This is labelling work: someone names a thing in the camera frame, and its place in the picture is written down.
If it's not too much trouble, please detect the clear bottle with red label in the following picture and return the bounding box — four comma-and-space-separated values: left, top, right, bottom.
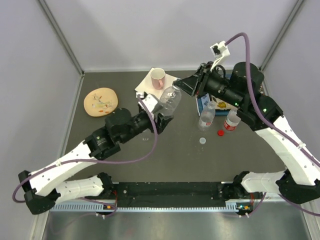
223, 109, 241, 132

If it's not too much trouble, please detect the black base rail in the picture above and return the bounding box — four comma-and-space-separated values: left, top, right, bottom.
109, 181, 253, 208

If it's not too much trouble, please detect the white bottle cap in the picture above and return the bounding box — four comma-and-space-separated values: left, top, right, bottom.
199, 137, 206, 145

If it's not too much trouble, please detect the short clear capped bottle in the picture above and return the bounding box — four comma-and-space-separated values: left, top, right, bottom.
141, 131, 153, 142

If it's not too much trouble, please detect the clear bottle with white cap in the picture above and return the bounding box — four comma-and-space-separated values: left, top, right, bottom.
198, 101, 216, 131

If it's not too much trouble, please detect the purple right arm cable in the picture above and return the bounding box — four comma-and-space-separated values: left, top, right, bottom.
224, 31, 320, 217

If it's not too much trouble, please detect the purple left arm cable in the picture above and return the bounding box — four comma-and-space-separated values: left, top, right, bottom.
12, 96, 159, 204

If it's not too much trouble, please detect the white square plate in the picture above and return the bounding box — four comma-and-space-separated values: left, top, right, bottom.
134, 67, 178, 99

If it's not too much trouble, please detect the left metal frame post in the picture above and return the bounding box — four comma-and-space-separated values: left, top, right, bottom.
36, 0, 84, 76

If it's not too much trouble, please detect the red bottle cap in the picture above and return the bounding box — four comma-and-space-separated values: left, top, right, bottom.
217, 129, 225, 137

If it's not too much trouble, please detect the metal frame post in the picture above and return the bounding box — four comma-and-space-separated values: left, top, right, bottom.
258, 0, 307, 72
36, 0, 84, 76

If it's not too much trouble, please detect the beige oval painted plate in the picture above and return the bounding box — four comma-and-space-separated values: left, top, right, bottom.
83, 87, 119, 118

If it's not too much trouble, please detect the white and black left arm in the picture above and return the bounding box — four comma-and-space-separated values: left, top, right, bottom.
18, 107, 174, 215

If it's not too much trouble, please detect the blue patterned placemat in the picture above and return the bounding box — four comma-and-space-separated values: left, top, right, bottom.
196, 93, 229, 116

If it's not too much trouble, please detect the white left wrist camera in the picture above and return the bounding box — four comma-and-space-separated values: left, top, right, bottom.
136, 92, 159, 115

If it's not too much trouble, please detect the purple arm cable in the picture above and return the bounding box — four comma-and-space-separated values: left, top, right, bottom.
224, 31, 320, 217
12, 96, 159, 204

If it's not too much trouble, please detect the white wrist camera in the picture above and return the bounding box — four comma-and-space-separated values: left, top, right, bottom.
210, 41, 230, 72
136, 92, 159, 115

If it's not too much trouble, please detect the pink ceramic mug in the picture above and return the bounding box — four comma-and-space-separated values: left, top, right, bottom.
150, 68, 166, 90

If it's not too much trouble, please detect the grey slotted cable duct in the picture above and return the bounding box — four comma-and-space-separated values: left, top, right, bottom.
49, 199, 252, 213

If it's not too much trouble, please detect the clear bottle with blue cap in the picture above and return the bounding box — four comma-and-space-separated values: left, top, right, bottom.
159, 85, 182, 116

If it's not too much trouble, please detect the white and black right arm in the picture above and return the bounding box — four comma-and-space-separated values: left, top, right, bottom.
173, 61, 320, 205

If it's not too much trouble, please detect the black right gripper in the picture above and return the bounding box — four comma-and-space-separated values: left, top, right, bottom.
173, 61, 244, 109

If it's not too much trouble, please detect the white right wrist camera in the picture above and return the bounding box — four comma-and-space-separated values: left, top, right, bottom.
210, 41, 230, 72

